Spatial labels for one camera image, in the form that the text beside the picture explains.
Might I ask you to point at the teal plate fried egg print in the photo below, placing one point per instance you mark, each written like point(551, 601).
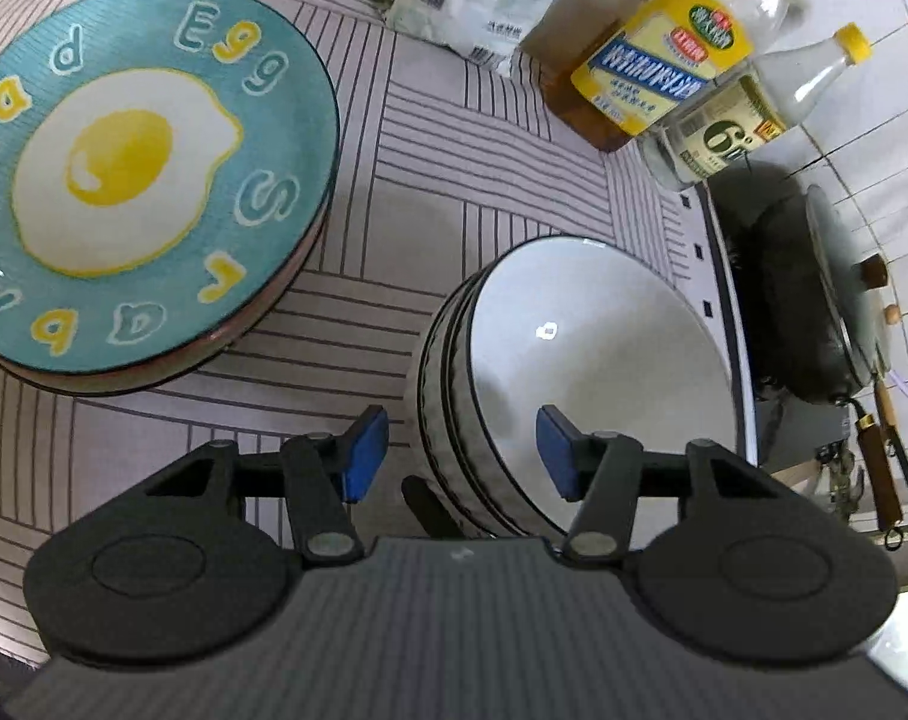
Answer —
point(124, 165)

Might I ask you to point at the clear vinegar bottle yellow cap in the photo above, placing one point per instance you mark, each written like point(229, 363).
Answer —
point(716, 139)

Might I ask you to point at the yellow label cooking wine bottle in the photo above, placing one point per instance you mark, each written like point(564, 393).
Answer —
point(649, 52)

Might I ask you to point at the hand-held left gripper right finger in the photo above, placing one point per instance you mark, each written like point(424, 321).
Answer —
point(555, 450)

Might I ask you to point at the white ribbed bowl black rim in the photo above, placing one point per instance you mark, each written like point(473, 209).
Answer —
point(611, 360)
point(428, 427)
point(454, 457)

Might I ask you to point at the glass wok lid wooden knob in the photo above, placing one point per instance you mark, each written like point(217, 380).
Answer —
point(844, 300)

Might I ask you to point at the striped table mat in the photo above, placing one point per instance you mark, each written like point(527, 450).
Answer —
point(394, 187)

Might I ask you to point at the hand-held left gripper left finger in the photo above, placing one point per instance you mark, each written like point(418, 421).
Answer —
point(364, 457)

